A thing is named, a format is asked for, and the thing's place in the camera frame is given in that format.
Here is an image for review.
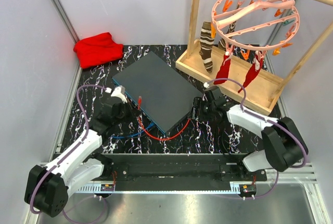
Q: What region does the red sock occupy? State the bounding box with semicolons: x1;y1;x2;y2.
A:
242;51;264;88
214;52;231;85

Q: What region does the purple cable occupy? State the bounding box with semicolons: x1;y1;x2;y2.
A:
208;78;309;200
29;84;112;222

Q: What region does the brown striped sock front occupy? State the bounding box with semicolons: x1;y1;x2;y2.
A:
199;21;214;73

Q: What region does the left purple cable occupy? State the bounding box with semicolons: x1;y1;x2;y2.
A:
29;84;112;222

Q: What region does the dark blue network switch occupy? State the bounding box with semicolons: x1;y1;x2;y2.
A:
112;52;202;134

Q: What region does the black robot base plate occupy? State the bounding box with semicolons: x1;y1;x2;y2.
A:
85;152;302;192

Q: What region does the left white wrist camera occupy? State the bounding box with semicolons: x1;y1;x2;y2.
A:
111;85;127;103

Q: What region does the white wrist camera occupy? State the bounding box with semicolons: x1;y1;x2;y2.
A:
111;85;127;103
203;82;218;92

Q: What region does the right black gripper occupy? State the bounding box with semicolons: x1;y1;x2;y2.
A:
187;96;216;122

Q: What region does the pink round clip hanger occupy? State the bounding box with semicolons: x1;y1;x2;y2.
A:
211;0;300;55

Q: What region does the red ethernet cable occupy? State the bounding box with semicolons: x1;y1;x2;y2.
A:
137;95;190;141

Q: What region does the blue ethernet cable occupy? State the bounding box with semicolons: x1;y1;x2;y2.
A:
109;122;157;139

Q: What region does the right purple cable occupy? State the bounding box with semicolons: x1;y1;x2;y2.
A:
208;78;309;200

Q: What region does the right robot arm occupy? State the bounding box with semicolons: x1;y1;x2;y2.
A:
189;86;309;181

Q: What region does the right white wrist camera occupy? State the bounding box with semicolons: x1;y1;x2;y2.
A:
203;82;218;92

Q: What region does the red folded cloth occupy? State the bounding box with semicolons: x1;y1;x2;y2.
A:
73;32;123;69

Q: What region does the red sock left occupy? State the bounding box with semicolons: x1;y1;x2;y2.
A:
214;52;231;85

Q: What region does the red sock right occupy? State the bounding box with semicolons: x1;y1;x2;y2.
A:
242;51;264;88

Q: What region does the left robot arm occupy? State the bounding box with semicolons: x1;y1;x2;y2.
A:
24;97;131;217

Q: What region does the black ethernet cable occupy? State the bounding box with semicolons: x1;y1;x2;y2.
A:
215;125;235;157

